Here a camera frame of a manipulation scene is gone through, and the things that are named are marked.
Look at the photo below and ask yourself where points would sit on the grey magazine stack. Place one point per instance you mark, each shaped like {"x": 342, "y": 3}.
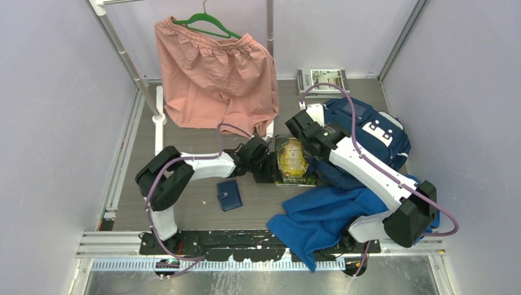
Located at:
{"x": 322, "y": 77}

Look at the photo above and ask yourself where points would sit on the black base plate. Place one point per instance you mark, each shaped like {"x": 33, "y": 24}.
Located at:
{"x": 220, "y": 245}

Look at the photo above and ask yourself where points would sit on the small blue wallet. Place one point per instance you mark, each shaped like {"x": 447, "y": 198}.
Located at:
{"x": 228, "y": 195}

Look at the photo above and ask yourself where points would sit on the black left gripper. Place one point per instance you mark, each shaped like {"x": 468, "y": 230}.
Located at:
{"x": 269, "y": 176}

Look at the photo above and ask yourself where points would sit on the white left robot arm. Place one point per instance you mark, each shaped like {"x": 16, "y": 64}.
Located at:
{"x": 163, "y": 179}

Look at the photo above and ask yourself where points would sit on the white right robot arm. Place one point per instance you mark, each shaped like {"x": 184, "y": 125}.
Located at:
{"x": 410, "y": 205}

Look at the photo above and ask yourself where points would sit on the metal clothes rack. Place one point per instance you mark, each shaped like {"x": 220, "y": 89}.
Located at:
{"x": 155, "y": 104}

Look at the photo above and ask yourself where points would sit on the pink shorts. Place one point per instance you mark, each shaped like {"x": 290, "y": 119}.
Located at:
{"x": 207, "y": 81}

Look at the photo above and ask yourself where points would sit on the navy blue backpack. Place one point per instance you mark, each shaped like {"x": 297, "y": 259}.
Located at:
{"x": 377, "y": 131}

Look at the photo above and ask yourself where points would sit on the green fantasy book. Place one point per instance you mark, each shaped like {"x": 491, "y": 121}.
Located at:
{"x": 291, "y": 166}

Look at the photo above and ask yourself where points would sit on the blue cloth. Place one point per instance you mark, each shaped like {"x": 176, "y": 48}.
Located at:
{"x": 314, "y": 220}

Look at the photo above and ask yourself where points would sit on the green clothes hanger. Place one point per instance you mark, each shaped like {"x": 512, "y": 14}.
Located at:
{"x": 207, "y": 24}

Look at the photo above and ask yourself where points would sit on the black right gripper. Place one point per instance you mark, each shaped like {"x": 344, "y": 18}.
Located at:
{"x": 322, "y": 126}

